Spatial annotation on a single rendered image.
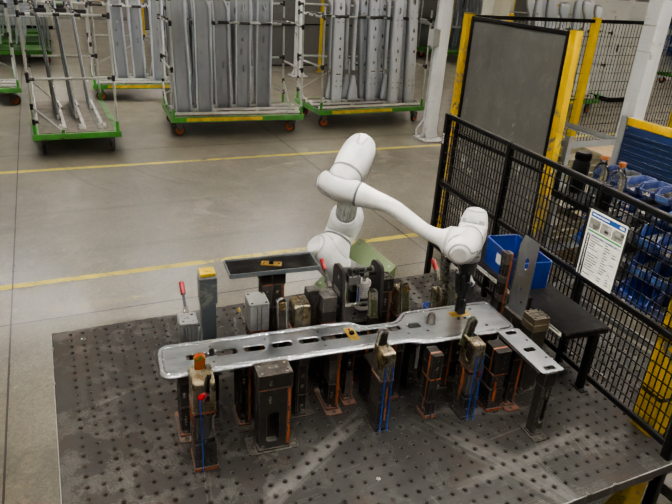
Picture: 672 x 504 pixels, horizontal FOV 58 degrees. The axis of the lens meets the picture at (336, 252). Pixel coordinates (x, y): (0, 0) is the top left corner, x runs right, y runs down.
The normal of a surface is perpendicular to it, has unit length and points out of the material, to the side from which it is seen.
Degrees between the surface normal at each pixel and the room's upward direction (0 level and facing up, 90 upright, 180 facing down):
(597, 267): 90
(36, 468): 0
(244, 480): 0
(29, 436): 0
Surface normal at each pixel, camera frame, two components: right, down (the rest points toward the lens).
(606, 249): -0.94, 0.09
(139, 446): 0.06, -0.91
